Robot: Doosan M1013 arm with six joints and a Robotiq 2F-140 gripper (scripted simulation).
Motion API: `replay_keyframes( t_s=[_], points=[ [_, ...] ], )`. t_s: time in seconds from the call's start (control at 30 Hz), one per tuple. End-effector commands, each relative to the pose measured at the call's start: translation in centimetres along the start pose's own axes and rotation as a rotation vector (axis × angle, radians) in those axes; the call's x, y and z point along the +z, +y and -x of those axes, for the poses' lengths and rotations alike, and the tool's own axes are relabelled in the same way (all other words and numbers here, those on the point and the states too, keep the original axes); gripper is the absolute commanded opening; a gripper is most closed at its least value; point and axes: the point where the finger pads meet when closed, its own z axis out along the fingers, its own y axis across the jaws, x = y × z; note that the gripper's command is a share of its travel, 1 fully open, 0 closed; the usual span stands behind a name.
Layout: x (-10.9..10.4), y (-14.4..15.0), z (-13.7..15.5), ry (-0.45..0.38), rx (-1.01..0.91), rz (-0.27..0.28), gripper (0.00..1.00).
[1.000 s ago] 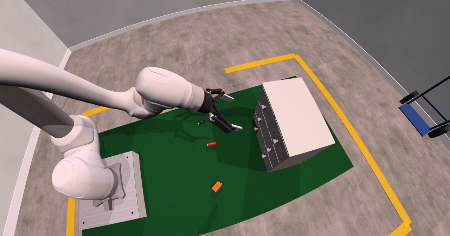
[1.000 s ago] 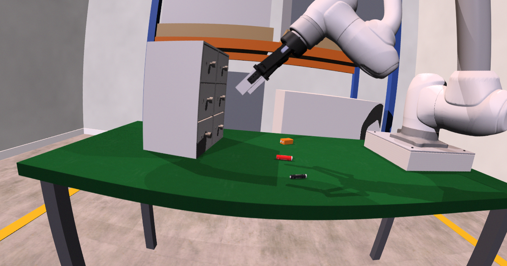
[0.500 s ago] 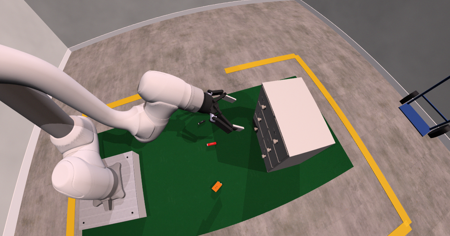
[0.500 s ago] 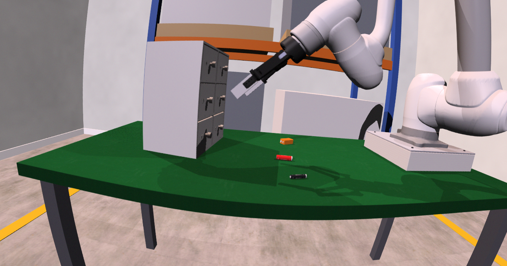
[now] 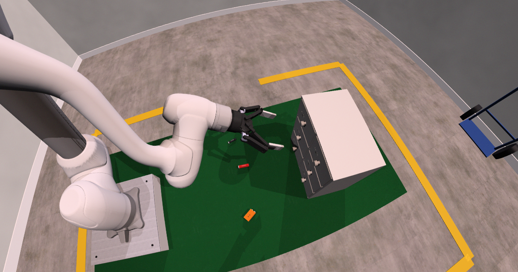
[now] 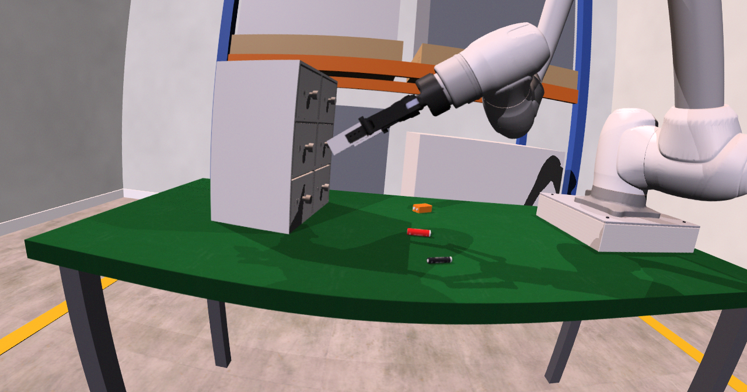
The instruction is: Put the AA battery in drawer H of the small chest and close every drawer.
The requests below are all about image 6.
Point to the small grey chest of drawers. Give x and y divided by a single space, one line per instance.
252 142

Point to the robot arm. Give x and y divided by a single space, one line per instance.
699 152

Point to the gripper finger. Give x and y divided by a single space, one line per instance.
367 126
385 130

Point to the black battery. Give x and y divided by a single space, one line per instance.
434 260

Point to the red aa battery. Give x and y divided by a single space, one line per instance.
418 232

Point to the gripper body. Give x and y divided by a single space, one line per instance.
432 95

